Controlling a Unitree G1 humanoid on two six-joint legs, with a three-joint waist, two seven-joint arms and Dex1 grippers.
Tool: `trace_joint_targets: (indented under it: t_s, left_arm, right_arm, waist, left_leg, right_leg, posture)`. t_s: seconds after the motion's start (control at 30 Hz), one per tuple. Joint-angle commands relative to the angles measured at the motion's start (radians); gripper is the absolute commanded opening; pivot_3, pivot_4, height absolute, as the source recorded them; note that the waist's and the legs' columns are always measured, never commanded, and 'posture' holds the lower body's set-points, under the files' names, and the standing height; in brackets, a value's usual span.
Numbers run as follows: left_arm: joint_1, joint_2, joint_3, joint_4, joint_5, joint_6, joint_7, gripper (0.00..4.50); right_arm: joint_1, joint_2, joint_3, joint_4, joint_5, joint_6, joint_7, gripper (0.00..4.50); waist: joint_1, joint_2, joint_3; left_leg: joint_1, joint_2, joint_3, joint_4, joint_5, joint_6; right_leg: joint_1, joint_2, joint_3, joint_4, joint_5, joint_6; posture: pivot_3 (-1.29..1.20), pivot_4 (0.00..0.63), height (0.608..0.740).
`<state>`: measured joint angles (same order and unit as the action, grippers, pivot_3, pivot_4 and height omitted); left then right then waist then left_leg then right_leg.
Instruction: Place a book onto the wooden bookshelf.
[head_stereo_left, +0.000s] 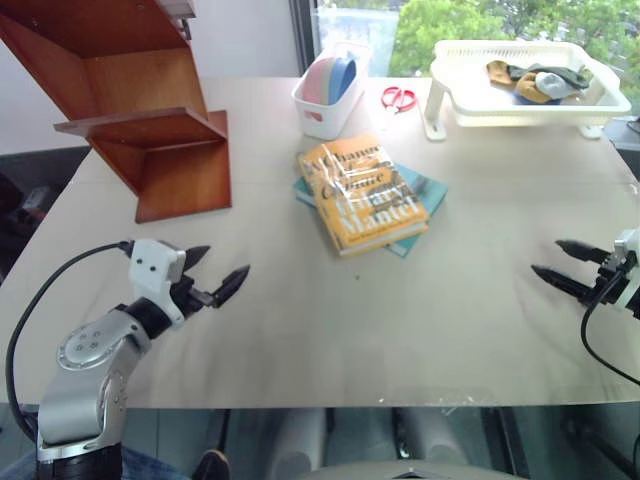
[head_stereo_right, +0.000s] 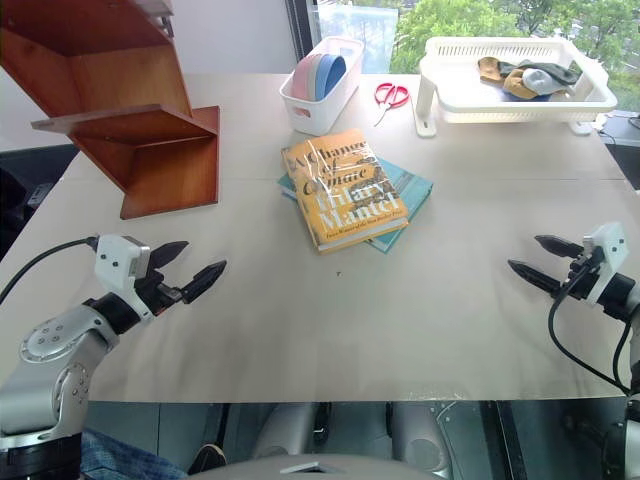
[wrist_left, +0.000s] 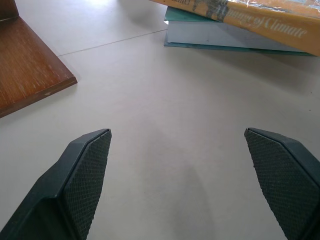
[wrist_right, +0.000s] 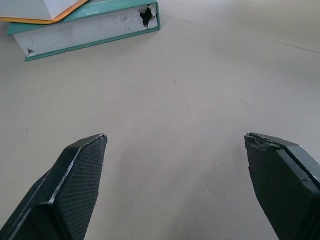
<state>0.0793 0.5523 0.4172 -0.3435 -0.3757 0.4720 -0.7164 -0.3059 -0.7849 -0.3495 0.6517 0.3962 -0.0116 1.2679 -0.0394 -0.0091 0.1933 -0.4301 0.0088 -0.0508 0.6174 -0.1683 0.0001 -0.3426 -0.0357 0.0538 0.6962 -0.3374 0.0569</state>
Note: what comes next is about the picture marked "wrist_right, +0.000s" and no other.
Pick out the teal book with torn pages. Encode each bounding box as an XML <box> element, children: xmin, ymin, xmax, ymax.
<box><xmin>6</xmin><ymin>0</ymin><xmax>162</xmax><ymax>63</ymax></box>

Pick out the orange-edged white book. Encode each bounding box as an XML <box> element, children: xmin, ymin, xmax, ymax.
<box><xmin>0</xmin><ymin>0</ymin><xmax>90</xmax><ymax>25</ymax></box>

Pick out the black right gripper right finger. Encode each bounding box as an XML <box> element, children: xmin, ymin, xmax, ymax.
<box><xmin>243</xmin><ymin>132</ymin><xmax>320</xmax><ymax>240</ymax></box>

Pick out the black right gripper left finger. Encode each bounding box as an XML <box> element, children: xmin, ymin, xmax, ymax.
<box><xmin>0</xmin><ymin>133</ymin><xmax>108</xmax><ymax>240</ymax></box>

